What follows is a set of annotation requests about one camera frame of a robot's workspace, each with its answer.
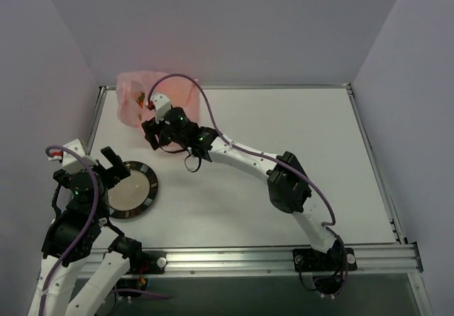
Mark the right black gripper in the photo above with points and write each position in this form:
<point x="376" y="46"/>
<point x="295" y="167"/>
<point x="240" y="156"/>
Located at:
<point x="152" y="131"/>

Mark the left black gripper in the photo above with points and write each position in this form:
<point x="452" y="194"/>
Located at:
<point x="107" y="173"/>

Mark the pink plastic bag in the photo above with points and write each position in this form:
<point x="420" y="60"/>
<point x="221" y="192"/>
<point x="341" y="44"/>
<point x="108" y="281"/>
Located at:
<point x="180" y="89"/>

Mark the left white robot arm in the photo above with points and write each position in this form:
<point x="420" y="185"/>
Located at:
<point x="70" y="238"/>

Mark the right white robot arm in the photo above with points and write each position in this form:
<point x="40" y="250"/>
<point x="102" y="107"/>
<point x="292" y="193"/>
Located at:
<point x="287" y="184"/>

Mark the fake berry sprig with leaves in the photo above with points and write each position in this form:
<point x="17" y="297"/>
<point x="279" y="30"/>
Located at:
<point x="139" y="105"/>

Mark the black rimmed ceramic plate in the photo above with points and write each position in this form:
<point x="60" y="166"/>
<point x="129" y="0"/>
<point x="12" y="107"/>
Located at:
<point x="135" y="194"/>

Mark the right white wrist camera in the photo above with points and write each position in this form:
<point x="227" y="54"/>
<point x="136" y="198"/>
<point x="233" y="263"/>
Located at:
<point x="161" y="104"/>

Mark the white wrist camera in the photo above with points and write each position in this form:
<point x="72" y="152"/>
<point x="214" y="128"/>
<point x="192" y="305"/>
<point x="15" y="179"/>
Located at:
<point x="73" y="156"/>
<point x="161" y="104"/>

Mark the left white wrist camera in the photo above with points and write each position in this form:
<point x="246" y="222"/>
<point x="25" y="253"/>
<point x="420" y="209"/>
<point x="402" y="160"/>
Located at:
<point x="73" y="156"/>

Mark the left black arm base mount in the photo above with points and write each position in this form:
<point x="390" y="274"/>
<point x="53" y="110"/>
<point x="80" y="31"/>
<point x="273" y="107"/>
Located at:
<point x="144" y="265"/>

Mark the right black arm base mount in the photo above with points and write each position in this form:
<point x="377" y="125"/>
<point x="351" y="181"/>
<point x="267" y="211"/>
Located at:
<point x="327" y="273"/>

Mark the aluminium table frame rail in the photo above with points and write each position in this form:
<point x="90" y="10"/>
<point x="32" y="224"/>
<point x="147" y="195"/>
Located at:
<point x="219" y="220"/>

